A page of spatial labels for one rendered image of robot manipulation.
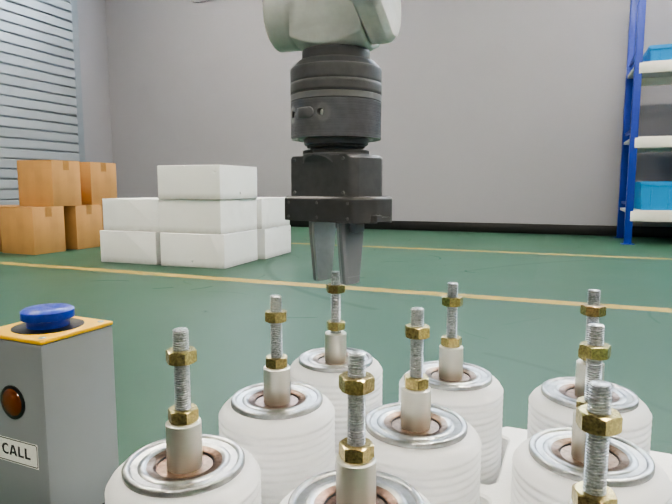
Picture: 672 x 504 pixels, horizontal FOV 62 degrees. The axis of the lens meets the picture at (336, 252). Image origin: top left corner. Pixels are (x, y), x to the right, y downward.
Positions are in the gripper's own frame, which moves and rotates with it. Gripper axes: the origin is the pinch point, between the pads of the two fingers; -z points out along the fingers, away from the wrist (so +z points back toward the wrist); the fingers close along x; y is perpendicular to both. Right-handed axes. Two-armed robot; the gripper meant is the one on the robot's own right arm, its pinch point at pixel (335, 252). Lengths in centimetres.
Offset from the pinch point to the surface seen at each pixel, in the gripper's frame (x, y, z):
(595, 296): 22.6, 6.9, -2.5
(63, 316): -8.5, -23.2, -3.9
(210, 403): -53, 21, -36
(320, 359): -1.5, -0.7, -11.2
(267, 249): -214, 176, -30
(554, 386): 19.7, 6.7, -10.9
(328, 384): 2.6, -3.9, -12.0
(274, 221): -220, 188, -14
